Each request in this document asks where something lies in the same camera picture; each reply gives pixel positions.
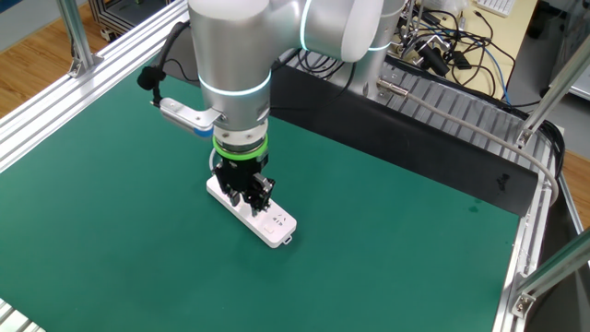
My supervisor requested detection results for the black robot base cable bundle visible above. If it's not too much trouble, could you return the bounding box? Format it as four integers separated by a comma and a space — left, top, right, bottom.
269, 45, 359, 112

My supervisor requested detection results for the black cable bundle on rail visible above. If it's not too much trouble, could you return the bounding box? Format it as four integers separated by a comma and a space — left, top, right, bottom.
537, 118, 567, 182

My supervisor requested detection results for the blue cable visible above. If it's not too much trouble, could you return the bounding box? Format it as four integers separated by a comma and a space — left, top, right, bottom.
481, 45, 513, 106

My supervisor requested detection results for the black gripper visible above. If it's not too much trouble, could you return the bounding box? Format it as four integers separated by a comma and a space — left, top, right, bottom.
212, 154, 277, 218

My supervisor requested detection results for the black white striped cart frame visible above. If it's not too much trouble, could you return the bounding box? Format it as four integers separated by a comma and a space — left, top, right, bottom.
87, 0, 176, 42

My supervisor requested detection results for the white power strip cord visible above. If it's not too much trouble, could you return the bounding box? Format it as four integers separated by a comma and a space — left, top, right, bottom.
207, 148, 220, 179

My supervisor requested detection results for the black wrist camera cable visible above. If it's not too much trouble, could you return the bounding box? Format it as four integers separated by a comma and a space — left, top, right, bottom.
136, 20, 202, 105

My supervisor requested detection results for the white computer keyboard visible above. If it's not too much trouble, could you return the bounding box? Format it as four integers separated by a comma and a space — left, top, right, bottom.
474, 0, 517, 18

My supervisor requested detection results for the black desk cable tangle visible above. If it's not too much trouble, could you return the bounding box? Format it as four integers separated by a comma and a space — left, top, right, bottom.
405, 0, 517, 101

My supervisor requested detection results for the grey braided hose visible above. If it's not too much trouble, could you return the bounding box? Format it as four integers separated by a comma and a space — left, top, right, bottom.
376, 77, 560, 207

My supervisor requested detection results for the black rubber strip mat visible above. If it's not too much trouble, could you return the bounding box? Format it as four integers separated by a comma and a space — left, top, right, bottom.
159, 43, 539, 218

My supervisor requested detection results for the beige desk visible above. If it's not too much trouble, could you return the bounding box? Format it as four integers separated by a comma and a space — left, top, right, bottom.
454, 0, 539, 105

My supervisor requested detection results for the silver blue wrist camera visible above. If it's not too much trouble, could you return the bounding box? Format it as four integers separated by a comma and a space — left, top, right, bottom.
150, 96, 225, 139

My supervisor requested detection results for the green table mat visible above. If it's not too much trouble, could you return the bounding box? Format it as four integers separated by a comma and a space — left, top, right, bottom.
0, 59, 522, 332

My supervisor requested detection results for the white four-socket power strip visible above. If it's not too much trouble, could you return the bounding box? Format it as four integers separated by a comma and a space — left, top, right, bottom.
205, 174, 299, 250

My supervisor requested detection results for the aluminium profile side rail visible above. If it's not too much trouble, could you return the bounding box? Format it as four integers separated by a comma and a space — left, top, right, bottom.
0, 0, 191, 174
490, 114, 561, 332

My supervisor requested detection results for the aluminium frame post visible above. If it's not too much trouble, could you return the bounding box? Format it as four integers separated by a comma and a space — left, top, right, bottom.
55, 0, 105, 78
514, 34, 590, 149
509, 230, 590, 319

